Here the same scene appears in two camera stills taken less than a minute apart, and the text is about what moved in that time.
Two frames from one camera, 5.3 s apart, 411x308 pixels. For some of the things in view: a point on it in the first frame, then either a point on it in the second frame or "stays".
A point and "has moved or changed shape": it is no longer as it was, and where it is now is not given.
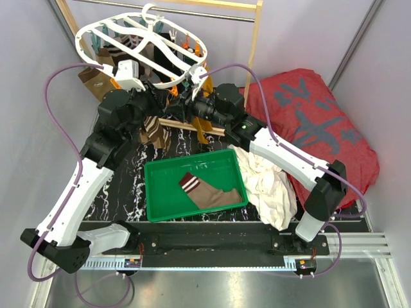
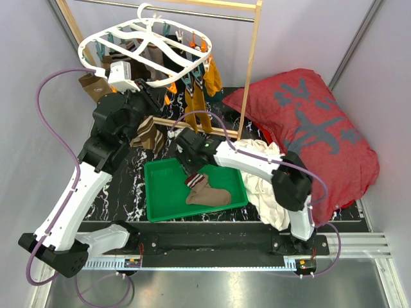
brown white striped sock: (159, 136) has moved or changed shape
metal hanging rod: (182, 12) stays
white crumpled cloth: (269, 191) stays
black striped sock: (162, 56) to (173, 65)
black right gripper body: (201, 108) to (187, 162)
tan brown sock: (96, 81) has moved or changed shape
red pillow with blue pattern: (298, 108) stays
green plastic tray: (164, 197) stays
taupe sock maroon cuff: (207, 196) has moved or changed shape
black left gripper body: (147, 102) stays
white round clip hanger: (164, 50) has moved or changed shape
